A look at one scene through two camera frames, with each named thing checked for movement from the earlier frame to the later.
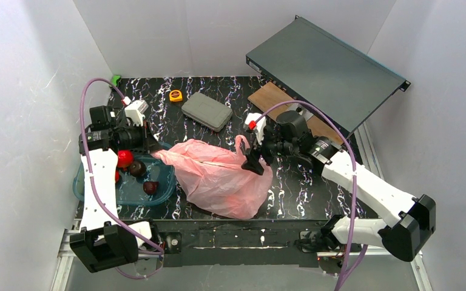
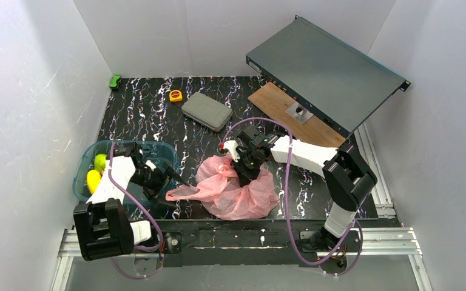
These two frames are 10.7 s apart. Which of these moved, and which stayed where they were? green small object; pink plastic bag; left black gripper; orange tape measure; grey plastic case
Moved: pink plastic bag; left black gripper
Stayed: orange tape measure; grey plastic case; green small object
